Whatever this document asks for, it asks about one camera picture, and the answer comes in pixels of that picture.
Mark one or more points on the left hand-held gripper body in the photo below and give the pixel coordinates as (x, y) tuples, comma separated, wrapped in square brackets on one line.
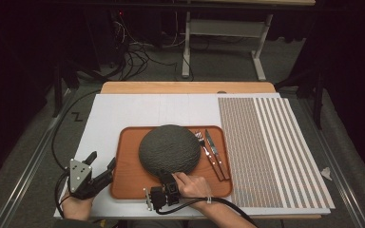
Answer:
[(80, 175)]

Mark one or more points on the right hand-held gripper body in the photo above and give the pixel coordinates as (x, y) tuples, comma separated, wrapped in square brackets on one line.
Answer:
[(166, 196)]

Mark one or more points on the black metal stand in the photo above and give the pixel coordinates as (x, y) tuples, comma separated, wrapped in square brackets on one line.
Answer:
[(318, 101), (58, 88)]

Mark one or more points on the white metal desk frame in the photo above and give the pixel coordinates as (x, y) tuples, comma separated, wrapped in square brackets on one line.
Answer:
[(225, 28)]

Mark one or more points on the white board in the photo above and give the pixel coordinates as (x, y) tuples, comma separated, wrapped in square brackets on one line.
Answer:
[(145, 110)]

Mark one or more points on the brown wooden tray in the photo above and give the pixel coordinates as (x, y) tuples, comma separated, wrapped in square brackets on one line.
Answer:
[(126, 177)]

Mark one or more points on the person's left hand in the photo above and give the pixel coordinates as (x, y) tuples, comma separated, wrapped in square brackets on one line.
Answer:
[(76, 209)]

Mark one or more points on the striped placemat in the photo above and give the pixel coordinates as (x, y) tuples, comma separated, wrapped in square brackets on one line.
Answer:
[(266, 152)]

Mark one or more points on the person's right hand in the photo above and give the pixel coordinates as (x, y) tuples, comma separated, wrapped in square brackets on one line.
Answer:
[(193, 188)]

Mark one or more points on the small white scrap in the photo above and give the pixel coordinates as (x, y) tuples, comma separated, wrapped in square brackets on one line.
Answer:
[(326, 173)]

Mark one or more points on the metal floor rail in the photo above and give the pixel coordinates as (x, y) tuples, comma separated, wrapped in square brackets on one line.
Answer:
[(332, 142), (34, 158)]

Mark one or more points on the dark grey textured plate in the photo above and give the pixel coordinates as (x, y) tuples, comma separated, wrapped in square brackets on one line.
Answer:
[(169, 148)]

